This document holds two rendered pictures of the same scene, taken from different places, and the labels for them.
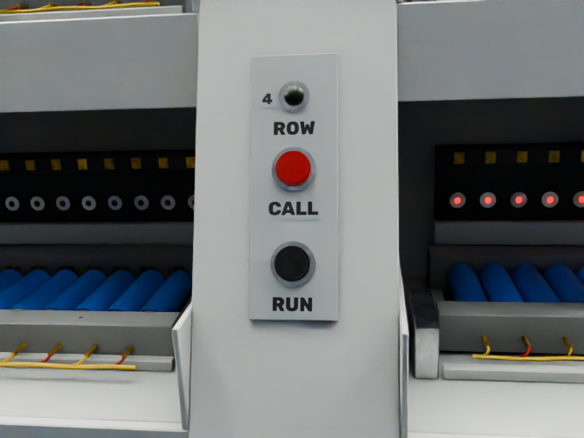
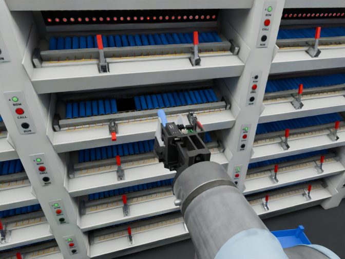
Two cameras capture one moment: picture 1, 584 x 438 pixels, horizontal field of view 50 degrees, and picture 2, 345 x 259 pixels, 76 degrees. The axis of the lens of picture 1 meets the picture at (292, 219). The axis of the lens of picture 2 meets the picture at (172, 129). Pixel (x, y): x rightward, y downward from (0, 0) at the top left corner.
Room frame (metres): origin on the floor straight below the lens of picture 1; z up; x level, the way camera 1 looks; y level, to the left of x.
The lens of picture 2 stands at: (-0.27, 0.53, 1.07)
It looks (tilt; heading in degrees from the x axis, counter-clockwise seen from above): 30 degrees down; 337
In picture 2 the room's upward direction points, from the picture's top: straight up
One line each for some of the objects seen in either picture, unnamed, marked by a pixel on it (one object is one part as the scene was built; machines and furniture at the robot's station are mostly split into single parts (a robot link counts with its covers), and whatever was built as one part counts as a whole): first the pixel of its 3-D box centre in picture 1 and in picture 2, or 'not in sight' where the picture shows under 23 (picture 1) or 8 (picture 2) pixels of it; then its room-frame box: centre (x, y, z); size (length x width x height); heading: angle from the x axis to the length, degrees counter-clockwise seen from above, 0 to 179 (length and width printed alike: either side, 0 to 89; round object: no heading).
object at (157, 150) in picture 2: not in sight; (165, 148); (0.09, 0.39, 0.80); 0.09 x 0.05 x 0.02; 178
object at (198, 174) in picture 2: not in sight; (202, 190); (-0.06, 0.39, 0.81); 0.10 x 0.05 x 0.09; 84
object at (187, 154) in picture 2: not in sight; (186, 154); (0.02, 0.38, 0.82); 0.12 x 0.08 x 0.09; 174
